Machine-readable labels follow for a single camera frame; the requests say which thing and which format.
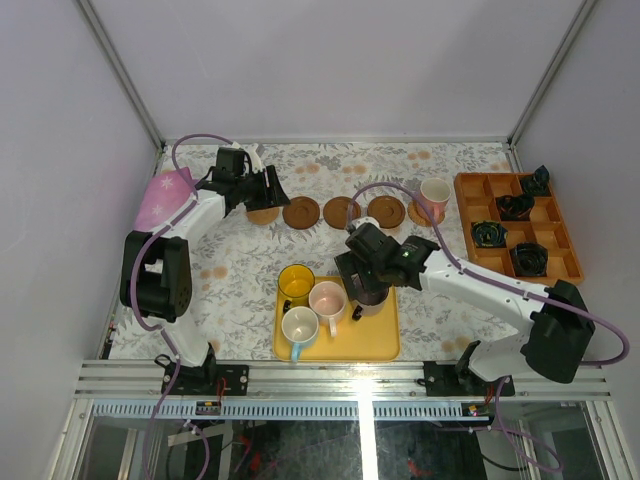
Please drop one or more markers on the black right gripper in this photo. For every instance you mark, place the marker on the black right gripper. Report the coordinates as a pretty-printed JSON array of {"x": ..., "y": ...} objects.
[{"x": 348, "y": 267}]

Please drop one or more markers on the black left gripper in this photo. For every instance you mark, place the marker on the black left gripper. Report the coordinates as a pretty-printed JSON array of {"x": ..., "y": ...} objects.
[{"x": 270, "y": 185}]

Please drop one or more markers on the woven rattan coaster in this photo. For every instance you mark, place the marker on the woven rattan coaster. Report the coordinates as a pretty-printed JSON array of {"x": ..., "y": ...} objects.
[
  {"x": 419, "y": 216},
  {"x": 263, "y": 217}
]

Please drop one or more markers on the brown wooden coaster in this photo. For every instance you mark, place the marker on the brown wooden coaster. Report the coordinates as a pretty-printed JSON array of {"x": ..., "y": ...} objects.
[
  {"x": 301, "y": 213},
  {"x": 388, "y": 211},
  {"x": 335, "y": 212}
]

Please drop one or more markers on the purple black-handled mug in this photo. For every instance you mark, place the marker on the purple black-handled mug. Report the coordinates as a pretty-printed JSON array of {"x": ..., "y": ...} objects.
[{"x": 367, "y": 304}]

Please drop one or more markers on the salmon pink mug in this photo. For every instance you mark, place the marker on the salmon pink mug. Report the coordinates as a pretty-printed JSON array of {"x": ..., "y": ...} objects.
[{"x": 435, "y": 194}]

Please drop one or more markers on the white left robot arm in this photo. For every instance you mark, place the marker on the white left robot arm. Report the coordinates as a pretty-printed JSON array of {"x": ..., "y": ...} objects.
[{"x": 156, "y": 278}]

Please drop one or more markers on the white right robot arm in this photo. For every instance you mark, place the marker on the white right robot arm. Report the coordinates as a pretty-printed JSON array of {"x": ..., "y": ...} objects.
[{"x": 551, "y": 323}]

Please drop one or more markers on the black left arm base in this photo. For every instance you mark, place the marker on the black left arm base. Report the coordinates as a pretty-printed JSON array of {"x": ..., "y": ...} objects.
[{"x": 210, "y": 379}]

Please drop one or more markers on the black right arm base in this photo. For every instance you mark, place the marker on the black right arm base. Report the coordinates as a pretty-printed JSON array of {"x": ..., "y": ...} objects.
[{"x": 455, "y": 379}]

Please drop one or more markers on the light pink mug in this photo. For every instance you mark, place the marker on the light pink mug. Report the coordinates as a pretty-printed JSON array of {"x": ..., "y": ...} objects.
[{"x": 329, "y": 300}]

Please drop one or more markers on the yellow glass mug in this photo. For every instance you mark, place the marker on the yellow glass mug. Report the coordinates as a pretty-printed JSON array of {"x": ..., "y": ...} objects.
[{"x": 295, "y": 283}]

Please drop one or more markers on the yellow plastic tray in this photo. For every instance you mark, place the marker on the yellow plastic tray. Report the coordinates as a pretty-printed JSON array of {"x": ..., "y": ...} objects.
[{"x": 371, "y": 339}]

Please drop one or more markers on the pink star-patterned cloth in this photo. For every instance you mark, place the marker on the pink star-patterned cloth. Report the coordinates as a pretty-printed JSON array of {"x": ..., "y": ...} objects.
[{"x": 164, "y": 197}]

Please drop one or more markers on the blue yellow-patterned rolled tie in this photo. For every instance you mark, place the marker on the blue yellow-patterned rolled tie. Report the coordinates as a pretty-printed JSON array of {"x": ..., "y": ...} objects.
[{"x": 489, "y": 234}]

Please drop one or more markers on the orange wooden divided tray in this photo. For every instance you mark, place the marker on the orange wooden divided tray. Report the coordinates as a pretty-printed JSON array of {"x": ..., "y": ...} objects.
[{"x": 512, "y": 225}]

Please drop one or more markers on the dark orange-patterned rolled tie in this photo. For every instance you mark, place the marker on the dark orange-patterned rolled tie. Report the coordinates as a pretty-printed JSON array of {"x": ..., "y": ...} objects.
[{"x": 515, "y": 208}]

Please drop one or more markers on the dark blue rolled tie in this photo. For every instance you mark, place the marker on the dark blue rolled tie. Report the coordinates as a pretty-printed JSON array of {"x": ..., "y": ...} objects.
[{"x": 529, "y": 259}]

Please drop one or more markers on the dark green rolled tie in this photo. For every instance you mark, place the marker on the dark green rolled tie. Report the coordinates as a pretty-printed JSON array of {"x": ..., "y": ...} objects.
[{"x": 537, "y": 183}]

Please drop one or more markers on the white blue-handled mug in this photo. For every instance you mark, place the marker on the white blue-handled mug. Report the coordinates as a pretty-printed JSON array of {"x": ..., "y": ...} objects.
[{"x": 300, "y": 327}]

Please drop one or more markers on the aluminium frame rail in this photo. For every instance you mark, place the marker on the aluminium frame rail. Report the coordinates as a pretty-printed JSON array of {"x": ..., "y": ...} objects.
[{"x": 274, "y": 380}]

